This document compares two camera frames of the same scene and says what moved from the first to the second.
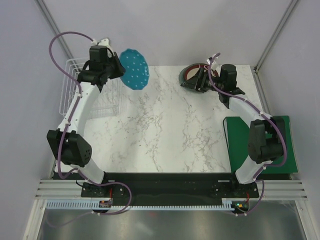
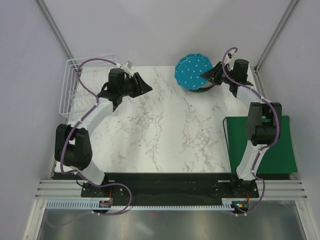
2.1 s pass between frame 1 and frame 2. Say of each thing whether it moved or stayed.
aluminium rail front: stayed
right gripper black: moved
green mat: stayed
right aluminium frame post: stayed
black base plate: stayed
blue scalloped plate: moved
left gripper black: moved
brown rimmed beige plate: moved
